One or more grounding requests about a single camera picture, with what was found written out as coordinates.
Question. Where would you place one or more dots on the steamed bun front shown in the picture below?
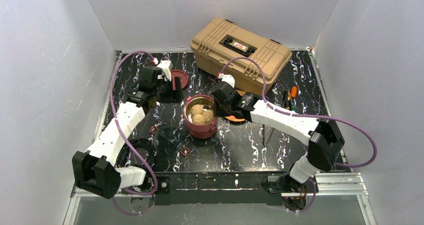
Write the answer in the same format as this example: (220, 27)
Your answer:
(199, 119)

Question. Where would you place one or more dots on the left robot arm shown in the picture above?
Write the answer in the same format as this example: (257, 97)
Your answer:
(95, 169)

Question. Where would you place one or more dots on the tan plastic toolbox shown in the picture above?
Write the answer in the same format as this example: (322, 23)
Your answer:
(254, 61)

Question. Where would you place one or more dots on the orange green screwdriver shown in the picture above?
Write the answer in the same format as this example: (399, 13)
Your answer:
(293, 94)

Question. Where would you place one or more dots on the red lunch box clip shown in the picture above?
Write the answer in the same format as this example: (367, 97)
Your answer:
(184, 151)

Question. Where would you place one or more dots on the steamed bun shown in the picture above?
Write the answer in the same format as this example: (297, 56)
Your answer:
(199, 119)
(196, 109)
(208, 115)

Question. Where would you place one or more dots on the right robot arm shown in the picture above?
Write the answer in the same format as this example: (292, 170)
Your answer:
(322, 136)

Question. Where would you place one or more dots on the red round lid rear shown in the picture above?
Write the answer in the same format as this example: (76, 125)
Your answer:
(183, 77)

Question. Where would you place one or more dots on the dark transparent round lid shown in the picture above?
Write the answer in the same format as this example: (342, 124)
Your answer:
(168, 140)

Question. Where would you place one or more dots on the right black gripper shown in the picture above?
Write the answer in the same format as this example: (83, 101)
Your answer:
(222, 102)

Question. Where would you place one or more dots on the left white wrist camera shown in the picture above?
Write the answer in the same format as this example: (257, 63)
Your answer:
(165, 66)

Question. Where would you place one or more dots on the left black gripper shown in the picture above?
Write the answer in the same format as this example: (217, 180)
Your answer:
(171, 93)

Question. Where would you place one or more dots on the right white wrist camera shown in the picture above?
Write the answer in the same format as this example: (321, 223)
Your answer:
(227, 78)

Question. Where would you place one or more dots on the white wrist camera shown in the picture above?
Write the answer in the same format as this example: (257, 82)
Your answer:
(227, 78)
(165, 66)

